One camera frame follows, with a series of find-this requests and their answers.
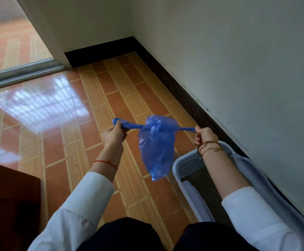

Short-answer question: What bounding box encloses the person's leg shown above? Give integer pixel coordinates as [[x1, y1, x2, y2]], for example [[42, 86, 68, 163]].
[[77, 217, 166, 251], [173, 221, 259, 251]]

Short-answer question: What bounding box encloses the person's right hand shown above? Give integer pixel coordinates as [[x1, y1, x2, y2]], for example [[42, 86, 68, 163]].
[[193, 125, 219, 151]]

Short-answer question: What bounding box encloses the person's left leg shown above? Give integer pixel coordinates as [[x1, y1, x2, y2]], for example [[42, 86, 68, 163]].
[[77, 217, 166, 251]]

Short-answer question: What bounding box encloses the red string bracelet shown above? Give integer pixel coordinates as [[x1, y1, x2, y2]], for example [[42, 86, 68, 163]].
[[94, 160, 118, 171]]

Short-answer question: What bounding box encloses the black baseboard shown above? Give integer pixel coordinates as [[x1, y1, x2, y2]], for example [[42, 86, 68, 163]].
[[64, 36, 304, 234]]

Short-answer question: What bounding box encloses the person's left hand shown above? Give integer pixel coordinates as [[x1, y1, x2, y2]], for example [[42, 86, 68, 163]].
[[101, 120, 130, 150]]

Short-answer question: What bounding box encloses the glass sliding door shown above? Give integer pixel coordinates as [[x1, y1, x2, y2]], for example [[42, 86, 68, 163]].
[[0, 0, 55, 76]]

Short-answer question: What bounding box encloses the blue plastic bag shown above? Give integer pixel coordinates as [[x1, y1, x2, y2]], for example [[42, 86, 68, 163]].
[[112, 115, 197, 181]]

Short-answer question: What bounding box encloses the golden cord bracelet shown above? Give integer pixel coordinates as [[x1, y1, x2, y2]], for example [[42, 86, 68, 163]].
[[197, 140, 225, 157]]

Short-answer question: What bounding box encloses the person's right leg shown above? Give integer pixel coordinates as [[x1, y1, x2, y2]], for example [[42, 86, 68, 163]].
[[173, 221, 259, 251]]

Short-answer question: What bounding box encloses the person's right forearm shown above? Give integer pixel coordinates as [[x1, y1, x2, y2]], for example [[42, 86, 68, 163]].
[[199, 145, 304, 251]]

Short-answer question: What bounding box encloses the white plastic mesh bin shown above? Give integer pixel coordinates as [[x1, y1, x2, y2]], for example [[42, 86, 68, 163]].
[[172, 140, 304, 251]]

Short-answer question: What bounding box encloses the brown wooden furniture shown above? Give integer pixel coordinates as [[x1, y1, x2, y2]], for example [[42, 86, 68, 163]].
[[0, 160, 42, 251]]

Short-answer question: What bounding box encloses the metal sliding door track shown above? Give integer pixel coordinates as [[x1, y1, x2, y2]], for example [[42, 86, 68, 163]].
[[0, 59, 65, 92]]

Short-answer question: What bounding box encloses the person's left forearm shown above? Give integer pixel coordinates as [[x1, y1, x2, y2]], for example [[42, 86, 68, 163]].
[[28, 145, 125, 251]]

